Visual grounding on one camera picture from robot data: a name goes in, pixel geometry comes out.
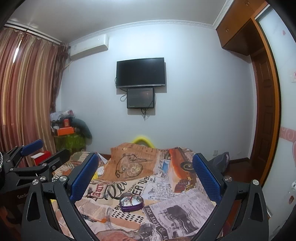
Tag purple heart-shaped tin box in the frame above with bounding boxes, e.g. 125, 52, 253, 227
119, 192, 144, 212

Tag red white box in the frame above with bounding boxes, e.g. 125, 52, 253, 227
31, 151, 52, 166

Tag green storage box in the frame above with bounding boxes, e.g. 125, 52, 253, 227
54, 133, 86, 154

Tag orange box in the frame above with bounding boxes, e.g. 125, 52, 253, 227
57, 127, 74, 136

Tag dark green bag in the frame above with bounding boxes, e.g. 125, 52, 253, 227
71, 118, 92, 145

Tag dark blue cloth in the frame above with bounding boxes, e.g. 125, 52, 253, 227
209, 152, 230, 173

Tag newspaper print bed cover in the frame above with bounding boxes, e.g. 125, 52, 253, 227
52, 142, 223, 241

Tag striped brown curtain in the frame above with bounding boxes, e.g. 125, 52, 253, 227
1, 28, 68, 154

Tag small black monitor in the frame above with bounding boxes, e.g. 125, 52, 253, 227
126, 88, 154, 109

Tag white air conditioner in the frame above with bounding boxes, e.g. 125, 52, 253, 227
69, 34, 109, 61

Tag wooden wardrobe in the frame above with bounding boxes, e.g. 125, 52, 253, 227
215, 1, 281, 184

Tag yellow ring object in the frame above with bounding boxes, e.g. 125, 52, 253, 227
132, 136, 154, 148

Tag black wall television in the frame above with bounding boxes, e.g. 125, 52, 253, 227
116, 57, 166, 88

